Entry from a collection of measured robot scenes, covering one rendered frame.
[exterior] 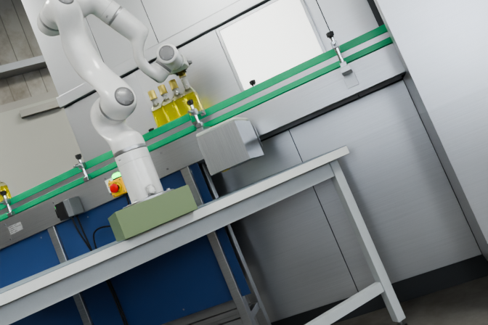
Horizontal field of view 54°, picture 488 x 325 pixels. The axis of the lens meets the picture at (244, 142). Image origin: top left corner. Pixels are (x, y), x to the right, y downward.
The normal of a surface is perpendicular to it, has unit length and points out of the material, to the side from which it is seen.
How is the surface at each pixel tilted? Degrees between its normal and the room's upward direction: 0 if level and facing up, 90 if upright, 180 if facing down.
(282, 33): 90
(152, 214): 90
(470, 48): 90
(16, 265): 90
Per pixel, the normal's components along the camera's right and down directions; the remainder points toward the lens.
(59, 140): 0.35, -0.22
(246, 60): -0.27, 0.04
